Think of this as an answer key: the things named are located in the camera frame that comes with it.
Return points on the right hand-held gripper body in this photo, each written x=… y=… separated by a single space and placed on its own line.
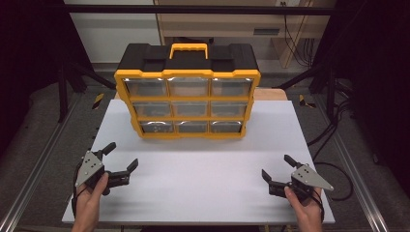
x=309 y=177

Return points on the grid of clear drawers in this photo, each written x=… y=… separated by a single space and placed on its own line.
x=188 y=87

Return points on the black curtain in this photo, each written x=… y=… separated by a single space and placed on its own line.
x=380 y=64
x=25 y=48

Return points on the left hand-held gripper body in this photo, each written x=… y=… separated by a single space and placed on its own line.
x=89 y=167

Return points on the person's right hand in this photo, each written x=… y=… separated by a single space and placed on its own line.
x=307 y=212

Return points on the clear plastic drawer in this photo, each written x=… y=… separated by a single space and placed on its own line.
x=157 y=127

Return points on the light wooden board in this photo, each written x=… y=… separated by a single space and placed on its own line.
x=269 y=94

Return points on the person's left hand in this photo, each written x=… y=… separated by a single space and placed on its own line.
x=86 y=206

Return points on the yellow black organizer cabinet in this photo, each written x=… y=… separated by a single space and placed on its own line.
x=188 y=61

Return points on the yellow black tape marker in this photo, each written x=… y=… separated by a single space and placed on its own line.
x=98 y=101
x=303 y=101

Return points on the black metal stand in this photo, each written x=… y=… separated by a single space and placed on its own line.
x=329 y=96
x=61 y=96

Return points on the grey rectangular desk plate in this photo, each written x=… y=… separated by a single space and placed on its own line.
x=266 y=31

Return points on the black horizontal bar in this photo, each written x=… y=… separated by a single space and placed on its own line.
x=129 y=9

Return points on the aluminium floor rail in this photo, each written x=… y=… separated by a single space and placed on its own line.
x=36 y=174
x=371 y=212

